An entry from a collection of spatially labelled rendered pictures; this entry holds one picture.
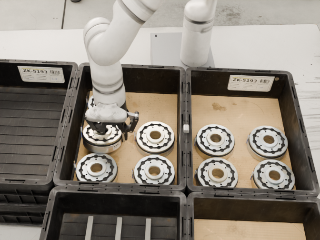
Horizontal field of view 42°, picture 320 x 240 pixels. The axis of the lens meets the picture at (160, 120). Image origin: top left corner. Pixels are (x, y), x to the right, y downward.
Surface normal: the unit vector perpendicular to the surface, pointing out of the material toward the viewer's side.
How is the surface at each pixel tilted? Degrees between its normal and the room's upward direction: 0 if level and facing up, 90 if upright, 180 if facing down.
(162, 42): 0
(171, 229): 0
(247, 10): 0
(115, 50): 79
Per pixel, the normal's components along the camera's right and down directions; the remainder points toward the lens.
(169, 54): 0.04, -0.63
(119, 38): 0.50, 0.51
